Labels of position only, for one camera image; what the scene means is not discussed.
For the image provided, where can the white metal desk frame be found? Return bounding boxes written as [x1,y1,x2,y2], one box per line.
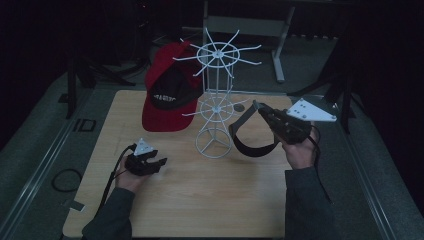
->
[198,0,297,84]

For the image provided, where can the left hand-held gripper cable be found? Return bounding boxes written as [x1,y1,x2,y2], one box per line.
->
[97,143,138,215]

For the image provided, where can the person's left hand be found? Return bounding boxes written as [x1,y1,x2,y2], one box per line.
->
[114,155,150,194]

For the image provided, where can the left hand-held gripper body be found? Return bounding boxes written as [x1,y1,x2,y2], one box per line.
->
[124,137,158,177]

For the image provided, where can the metal floor rail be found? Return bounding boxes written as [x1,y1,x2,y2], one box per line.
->
[324,96,398,240]
[0,90,95,234]

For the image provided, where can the person's right hand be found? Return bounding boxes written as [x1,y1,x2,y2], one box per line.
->
[280,127,320,171]

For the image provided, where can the hand-held gripper cable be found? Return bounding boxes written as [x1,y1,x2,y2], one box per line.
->
[307,123,335,205]
[97,143,138,215]

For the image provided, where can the black cable loop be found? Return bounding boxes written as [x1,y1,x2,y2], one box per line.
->
[50,168,83,193]

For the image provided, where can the grey sun visor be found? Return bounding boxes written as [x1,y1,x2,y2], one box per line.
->
[228,98,283,159]

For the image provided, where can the white wire hat rack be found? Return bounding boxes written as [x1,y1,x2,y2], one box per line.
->
[171,27,263,160]

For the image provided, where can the black tripod stand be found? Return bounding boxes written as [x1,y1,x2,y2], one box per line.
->
[65,55,137,120]
[287,31,366,135]

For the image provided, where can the red baseball cap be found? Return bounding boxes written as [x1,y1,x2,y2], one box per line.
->
[141,40,205,133]

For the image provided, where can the right hand-held gripper cable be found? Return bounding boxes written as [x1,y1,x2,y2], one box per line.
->
[307,123,335,205]

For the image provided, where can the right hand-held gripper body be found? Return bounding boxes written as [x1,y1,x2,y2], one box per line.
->
[270,97,338,146]

